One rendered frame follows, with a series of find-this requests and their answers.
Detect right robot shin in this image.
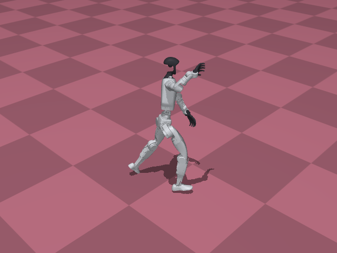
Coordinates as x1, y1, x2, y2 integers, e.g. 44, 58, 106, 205
176, 156, 189, 187

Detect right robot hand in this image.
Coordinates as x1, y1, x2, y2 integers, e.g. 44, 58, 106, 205
193, 63, 205, 76

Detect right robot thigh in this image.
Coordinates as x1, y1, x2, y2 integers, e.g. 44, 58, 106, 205
162, 124, 187, 162

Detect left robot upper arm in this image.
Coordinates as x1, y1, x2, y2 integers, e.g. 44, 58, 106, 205
176, 93, 182, 101

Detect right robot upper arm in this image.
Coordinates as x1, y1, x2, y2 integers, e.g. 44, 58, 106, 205
164, 80, 183, 93

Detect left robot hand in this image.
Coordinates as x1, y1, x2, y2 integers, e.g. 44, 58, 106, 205
185, 110, 196, 127

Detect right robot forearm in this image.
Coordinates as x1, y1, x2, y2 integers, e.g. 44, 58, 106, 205
173, 71, 198, 88

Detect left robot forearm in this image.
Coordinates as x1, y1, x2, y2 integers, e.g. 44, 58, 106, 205
177, 98, 189, 114

